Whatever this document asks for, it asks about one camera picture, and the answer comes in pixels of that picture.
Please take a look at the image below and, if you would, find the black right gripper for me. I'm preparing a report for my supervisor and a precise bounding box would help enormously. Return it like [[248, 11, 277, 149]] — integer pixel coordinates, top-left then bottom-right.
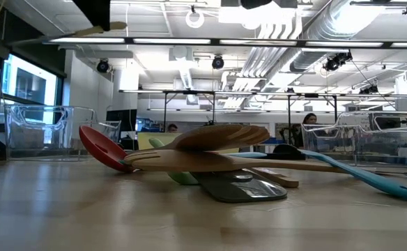
[[240, 0, 272, 10]]

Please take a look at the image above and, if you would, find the teal silicone spatula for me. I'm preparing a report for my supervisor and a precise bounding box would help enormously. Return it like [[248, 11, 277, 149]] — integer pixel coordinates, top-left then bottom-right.
[[226, 151, 268, 159]]

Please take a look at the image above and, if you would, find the wooden salad fork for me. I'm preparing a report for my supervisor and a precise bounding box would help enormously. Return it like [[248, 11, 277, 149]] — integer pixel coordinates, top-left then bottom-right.
[[123, 149, 346, 174]]

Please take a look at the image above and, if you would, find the green silicone spatula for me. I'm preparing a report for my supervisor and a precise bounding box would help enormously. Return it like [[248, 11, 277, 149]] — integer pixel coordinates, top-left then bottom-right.
[[148, 137, 199, 186]]

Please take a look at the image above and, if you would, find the metal turner wooden handle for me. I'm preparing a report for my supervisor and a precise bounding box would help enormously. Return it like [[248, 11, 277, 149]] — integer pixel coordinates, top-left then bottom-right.
[[189, 169, 289, 204]]

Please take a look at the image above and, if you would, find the sky blue silicone spatula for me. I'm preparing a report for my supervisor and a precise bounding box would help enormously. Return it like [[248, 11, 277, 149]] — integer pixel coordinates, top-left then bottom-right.
[[299, 149, 407, 203]]

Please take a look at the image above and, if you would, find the overhead LED light bar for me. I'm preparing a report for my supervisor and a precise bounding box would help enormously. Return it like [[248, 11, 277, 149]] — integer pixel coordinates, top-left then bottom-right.
[[43, 36, 407, 50]]

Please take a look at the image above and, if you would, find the yellow plastic bin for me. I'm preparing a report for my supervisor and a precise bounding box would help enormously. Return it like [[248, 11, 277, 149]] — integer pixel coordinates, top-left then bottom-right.
[[136, 131, 241, 155]]

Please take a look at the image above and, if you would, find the clear plastic bin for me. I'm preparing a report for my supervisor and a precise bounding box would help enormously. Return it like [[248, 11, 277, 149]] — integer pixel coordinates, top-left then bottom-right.
[[300, 110, 407, 167], [4, 104, 122, 161]]

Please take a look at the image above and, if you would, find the black ceiling camera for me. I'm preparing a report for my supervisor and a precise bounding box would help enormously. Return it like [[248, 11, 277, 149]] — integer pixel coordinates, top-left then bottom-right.
[[96, 58, 111, 74], [323, 51, 353, 73], [359, 84, 379, 95], [211, 54, 225, 70]]

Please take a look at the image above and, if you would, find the white hanging ring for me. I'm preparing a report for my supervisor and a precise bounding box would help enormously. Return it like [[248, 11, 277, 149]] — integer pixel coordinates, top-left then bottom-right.
[[185, 9, 206, 29]]

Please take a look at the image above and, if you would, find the silver spiral air duct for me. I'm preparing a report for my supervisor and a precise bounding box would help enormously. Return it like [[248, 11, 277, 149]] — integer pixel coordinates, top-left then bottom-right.
[[289, 0, 385, 73]]

